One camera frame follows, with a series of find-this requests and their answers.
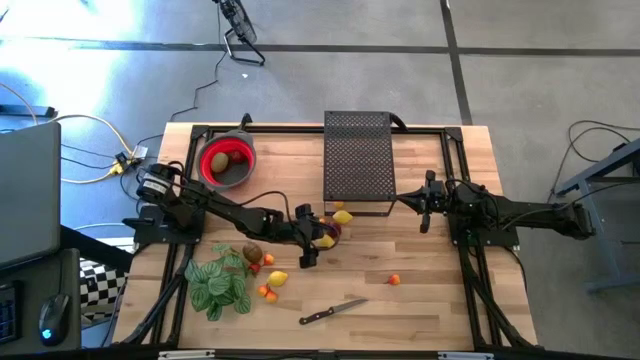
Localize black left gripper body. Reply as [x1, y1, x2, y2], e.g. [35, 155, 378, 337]
[293, 202, 322, 270]

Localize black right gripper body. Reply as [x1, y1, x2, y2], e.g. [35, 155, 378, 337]
[419, 170, 448, 234]

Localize brown kiwi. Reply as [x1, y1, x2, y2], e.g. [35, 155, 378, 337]
[242, 241, 264, 265]

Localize green kiwi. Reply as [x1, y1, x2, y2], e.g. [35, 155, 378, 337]
[210, 151, 231, 174]

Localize black perforated metal shelf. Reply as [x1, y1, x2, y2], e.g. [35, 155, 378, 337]
[322, 110, 399, 217]

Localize artificial green striped plant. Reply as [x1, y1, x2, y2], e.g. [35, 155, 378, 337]
[183, 242, 253, 322]

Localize red collapsible bowl grey rim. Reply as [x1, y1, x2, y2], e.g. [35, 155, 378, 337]
[195, 128, 259, 193]

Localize white plastic strip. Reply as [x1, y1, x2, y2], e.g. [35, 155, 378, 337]
[158, 349, 216, 360]
[438, 351, 494, 360]

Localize grey power adapter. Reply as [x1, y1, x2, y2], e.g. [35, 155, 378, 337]
[113, 144, 150, 176]

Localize grey metal desk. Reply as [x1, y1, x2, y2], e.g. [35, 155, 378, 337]
[553, 137, 640, 295]

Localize black white checkerboard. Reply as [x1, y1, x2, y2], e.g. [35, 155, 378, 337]
[78, 257, 130, 321]

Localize black floor fan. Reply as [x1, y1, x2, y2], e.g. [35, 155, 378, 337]
[213, 0, 267, 67]

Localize black computer mouse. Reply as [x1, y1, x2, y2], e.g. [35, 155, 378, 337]
[38, 293, 72, 348]

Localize black side desk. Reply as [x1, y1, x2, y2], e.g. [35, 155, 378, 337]
[0, 248, 82, 357]

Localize black floor bar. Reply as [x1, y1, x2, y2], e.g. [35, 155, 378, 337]
[0, 104, 57, 119]

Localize black keyboard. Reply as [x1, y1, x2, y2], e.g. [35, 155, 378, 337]
[0, 281, 22, 346]

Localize black handled kitchen knife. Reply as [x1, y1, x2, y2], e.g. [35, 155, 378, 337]
[298, 298, 370, 326]

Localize black aluminium table frame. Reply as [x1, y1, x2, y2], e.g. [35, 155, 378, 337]
[112, 122, 539, 351]

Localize black floor cables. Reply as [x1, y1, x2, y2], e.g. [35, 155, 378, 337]
[547, 119, 640, 204]

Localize black fan cable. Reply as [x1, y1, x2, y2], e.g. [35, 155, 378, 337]
[135, 4, 224, 146]

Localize yellow cable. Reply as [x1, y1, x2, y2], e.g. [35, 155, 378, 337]
[0, 82, 136, 185]

